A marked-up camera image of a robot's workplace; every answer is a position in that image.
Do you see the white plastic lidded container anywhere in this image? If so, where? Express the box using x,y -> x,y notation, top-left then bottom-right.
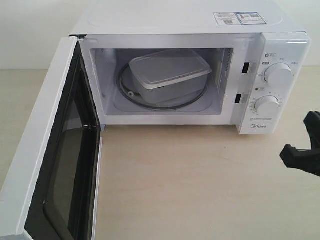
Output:
128,49 -> 212,104

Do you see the white microwave door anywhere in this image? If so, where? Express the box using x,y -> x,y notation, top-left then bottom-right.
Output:
0,36 -> 102,240

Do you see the white Midea microwave body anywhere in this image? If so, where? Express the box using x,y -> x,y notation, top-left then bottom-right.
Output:
70,0 -> 311,135

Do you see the lower white timer knob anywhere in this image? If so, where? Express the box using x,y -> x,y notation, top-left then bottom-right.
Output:
254,95 -> 280,117

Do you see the upper white control knob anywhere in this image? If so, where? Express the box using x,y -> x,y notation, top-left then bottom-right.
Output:
264,63 -> 293,86

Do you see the warning label sticker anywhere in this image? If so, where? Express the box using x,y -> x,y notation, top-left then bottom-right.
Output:
213,12 -> 267,26

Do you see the black turntable roller ring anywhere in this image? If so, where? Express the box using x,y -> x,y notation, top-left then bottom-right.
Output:
116,65 -> 208,111

